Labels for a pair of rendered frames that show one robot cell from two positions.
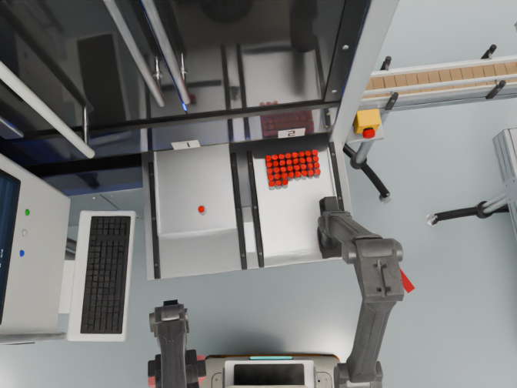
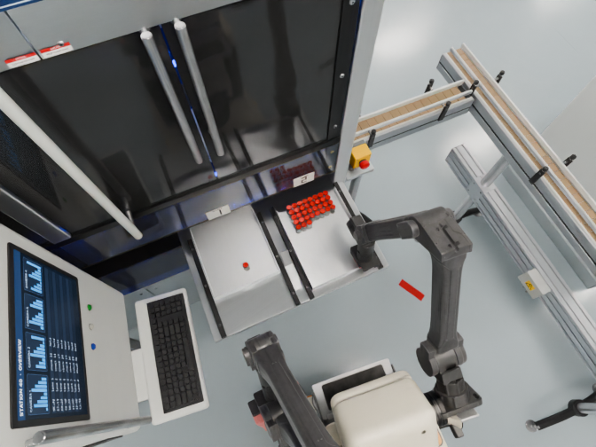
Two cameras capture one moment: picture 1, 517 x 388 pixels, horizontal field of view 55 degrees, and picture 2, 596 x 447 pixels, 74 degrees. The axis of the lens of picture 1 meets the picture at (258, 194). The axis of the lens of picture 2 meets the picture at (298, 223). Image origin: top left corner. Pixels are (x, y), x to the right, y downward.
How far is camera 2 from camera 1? 0.29 m
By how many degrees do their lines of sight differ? 11
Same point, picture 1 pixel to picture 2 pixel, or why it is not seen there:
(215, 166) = (246, 228)
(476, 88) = (429, 113)
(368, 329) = (447, 291)
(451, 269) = not seen: hidden behind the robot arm
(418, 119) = (380, 168)
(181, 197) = (223, 262)
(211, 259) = (266, 306)
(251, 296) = (297, 344)
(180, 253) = (238, 309)
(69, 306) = (146, 391)
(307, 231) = (340, 257)
